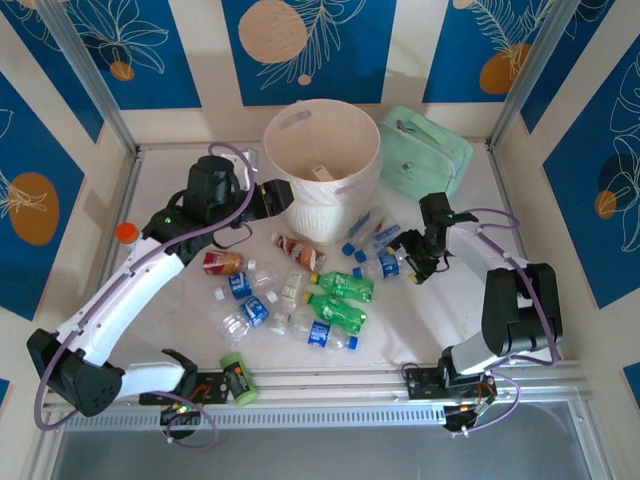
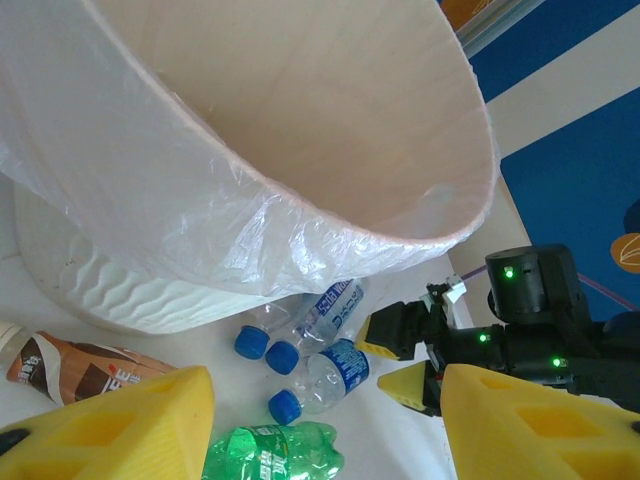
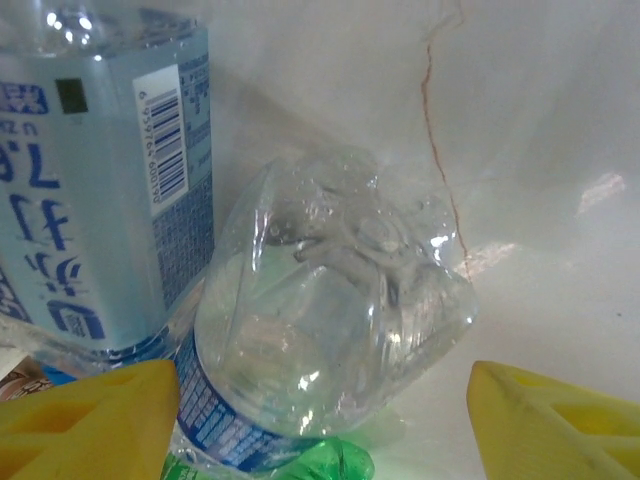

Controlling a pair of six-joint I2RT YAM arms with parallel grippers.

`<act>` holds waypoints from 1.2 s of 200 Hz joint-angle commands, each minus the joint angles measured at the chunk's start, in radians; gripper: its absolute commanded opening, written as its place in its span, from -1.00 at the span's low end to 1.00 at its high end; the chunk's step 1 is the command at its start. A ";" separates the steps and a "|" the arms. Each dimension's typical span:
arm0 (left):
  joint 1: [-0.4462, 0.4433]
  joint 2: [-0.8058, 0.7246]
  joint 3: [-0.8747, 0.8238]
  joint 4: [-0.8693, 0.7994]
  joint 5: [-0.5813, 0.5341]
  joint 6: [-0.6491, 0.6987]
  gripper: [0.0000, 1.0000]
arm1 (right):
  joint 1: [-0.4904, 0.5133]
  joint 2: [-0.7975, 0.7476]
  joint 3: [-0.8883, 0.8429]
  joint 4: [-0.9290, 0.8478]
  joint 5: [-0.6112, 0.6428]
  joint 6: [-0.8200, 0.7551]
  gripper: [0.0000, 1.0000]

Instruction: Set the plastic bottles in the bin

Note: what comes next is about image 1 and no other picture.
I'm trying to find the white table cover sheet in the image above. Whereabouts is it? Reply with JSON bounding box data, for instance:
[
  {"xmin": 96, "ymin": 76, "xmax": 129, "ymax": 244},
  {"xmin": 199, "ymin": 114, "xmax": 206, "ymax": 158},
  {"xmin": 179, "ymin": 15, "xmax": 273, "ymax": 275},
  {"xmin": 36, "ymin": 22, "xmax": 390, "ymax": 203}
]
[{"xmin": 102, "ymin": 144, "xmax": 566, "ymax": 371}]

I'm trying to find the orange-capped small bottle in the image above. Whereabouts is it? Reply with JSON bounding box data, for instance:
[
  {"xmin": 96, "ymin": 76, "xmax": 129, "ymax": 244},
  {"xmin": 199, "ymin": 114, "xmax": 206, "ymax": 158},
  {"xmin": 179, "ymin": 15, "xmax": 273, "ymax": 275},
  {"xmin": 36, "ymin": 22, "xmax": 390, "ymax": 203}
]
[{"xmin": 114, "ymin": 221, "xmax": 142, "ymax": 247}]

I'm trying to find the red and gold label bottle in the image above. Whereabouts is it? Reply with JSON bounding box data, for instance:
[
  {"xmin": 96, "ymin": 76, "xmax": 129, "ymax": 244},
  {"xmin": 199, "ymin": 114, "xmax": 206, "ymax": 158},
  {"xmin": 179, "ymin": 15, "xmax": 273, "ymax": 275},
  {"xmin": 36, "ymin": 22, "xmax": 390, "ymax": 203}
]
[{"xmin": 202, "ymin": 250, "xmax": 259, "ymax": 277}]

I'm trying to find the brown label drink bottle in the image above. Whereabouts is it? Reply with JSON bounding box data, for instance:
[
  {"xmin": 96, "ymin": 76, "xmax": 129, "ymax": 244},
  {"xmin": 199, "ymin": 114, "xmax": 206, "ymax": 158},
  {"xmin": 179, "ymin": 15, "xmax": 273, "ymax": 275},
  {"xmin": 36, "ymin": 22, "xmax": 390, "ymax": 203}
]
[{"xmin": 270, "ymin": 232, "xmax": 328, "ymax": 273}]

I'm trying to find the green cylindrical canister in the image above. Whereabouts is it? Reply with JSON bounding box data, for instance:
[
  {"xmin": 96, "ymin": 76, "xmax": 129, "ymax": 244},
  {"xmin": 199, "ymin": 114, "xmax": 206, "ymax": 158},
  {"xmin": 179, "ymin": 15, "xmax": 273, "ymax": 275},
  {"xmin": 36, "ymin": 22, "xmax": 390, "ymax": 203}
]
[{"xmin": 219, "ymin": 351, "xmax": 260, "ymax": 408}]

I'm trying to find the grey slotted cable duct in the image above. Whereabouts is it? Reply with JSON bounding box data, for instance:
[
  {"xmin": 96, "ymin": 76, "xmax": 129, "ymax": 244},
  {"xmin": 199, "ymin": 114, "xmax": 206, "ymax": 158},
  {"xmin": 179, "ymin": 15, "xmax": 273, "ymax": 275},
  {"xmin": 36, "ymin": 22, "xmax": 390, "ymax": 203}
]
[{"xmin": 62, "ymin": 405, "xmax": 446, "ymax": 432}]

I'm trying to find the green plastic soda bottle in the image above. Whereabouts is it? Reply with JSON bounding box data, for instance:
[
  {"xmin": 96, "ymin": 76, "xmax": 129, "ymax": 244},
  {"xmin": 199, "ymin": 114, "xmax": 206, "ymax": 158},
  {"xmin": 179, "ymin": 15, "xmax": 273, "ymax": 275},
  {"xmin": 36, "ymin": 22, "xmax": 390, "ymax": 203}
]
[
  {"xmin": 301, "ymin": 291, "xmax": 369, "ymax": 334},
  {"xmin": 308, "ymin": 270, "xmax": 376, "ymax": 304}
]

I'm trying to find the small black controller board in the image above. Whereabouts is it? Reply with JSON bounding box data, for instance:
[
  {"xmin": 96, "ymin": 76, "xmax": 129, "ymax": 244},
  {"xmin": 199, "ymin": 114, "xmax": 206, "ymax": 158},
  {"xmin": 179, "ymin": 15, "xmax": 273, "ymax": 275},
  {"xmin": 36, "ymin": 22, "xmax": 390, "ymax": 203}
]
[
  {"xmin": 443, "ymin": 389, "xmax": 499, "ymax": 436},
  {"xmin": 159, "ymin": 402, "xmax": 202, "ymax": 427}
]

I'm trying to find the cream plastic bin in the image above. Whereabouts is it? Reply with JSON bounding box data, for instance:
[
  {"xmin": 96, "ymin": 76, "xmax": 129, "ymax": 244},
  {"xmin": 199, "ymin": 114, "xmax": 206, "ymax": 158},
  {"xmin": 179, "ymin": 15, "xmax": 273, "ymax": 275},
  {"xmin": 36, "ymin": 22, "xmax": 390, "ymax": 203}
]
[{"xmin": 263, "ymin": 98, "xmax": 384, "ymax": 246}]

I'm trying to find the long aluminium frame rail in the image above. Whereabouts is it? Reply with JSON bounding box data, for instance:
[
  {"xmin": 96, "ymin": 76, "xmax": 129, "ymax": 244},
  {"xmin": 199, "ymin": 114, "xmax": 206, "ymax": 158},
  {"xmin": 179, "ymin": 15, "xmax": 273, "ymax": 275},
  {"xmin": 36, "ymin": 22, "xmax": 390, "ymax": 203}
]
[{"xmin": 42, "ymin": 362, "xmax": 586, "ymax": 416}]

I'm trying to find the aluminium corner post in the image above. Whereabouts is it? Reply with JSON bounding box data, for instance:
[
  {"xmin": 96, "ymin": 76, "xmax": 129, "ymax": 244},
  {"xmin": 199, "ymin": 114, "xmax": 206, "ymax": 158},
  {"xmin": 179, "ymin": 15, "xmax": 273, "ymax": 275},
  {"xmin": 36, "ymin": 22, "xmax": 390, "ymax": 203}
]
[
  {"xmin": 489, "ymin": 0, "xmax": 585, "ymax": 151},
  {"xmin": 35, "ymin": 0, "xmax": 140, "ymax": 155}
]

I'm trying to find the white-capped blue-label bottle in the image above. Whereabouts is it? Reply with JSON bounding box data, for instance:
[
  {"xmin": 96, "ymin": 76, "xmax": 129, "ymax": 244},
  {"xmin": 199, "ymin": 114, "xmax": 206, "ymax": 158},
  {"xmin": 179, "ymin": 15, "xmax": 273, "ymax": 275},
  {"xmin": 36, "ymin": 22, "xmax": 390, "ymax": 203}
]
[
  {"xmin": 213, "ymin": 271, "xmax": 279, "ymax": 302},
  {"xmin": 219, "ymin": 290, "xmax": 279, "ymax": 349}
]

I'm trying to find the clear bottle light-blue label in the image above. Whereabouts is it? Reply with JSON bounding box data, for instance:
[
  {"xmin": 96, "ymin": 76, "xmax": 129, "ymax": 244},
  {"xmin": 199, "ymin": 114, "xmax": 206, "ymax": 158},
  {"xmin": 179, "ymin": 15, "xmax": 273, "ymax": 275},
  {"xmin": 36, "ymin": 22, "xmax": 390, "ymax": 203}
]
[{"xmin": 347, "ymin": 208, "xmax": 390, "ymax": 237}]

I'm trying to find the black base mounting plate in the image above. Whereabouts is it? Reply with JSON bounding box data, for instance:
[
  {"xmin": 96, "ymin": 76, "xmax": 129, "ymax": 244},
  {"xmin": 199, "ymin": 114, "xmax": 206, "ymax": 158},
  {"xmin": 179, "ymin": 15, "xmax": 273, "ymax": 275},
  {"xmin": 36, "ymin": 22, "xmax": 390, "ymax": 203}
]
[
  {"xmin": 138, "ymin": 369, "xmax": 236, "ymax": 406},
  {"xmin": 402, "ymin": 363, "xmax": 449, "ymax": 401}
]

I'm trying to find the clear unlabelled plastic bottle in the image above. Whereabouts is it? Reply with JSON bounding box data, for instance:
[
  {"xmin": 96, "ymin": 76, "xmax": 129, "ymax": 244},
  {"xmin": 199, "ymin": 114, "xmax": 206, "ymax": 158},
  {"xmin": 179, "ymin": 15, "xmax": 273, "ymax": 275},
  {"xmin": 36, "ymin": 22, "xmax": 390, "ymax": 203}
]
[{"xmin": 266, "ymin": 307, "xmax": 315, "ymax": 337}]

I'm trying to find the mint green zip pouch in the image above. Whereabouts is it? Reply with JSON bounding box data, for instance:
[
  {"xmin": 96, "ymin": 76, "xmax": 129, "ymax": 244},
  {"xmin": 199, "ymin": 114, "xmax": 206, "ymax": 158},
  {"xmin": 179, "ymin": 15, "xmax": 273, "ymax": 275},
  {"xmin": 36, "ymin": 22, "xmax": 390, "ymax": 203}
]
[{"xmin": 377, "ymin": 104, "xmax": 475, "ymax": 201}]

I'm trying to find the blue-capped bottle white-blue label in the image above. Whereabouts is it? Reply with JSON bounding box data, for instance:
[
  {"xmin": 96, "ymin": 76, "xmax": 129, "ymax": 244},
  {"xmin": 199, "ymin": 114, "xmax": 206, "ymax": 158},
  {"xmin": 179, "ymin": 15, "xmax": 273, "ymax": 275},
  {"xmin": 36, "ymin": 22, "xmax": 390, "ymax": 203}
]
[
  {"xmin": 341, "ymin": 223, "xmax": 404, "ymax": 254},
  {"xmin": 353, "ymin": 238, "xmax": 401, "ymax": 264}
]

